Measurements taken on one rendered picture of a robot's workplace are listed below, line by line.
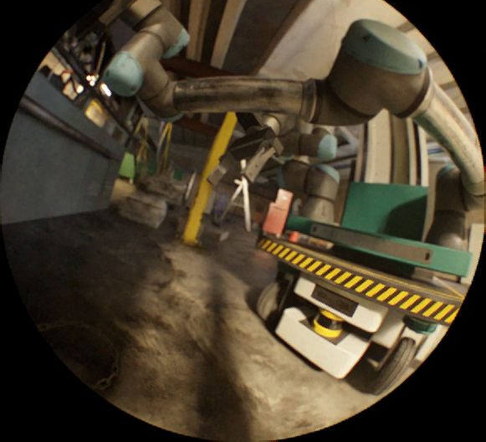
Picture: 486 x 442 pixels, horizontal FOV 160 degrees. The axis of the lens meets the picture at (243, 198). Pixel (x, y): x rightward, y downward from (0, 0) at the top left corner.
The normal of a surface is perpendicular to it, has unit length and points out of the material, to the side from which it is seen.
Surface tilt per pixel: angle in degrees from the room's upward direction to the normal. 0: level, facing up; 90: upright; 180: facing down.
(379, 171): 90
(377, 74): 168
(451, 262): 90
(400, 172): 90
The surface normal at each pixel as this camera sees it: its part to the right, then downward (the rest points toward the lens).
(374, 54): -0.74, 0.67
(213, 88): -0.12, 0.24
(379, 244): -0.80, -0.30
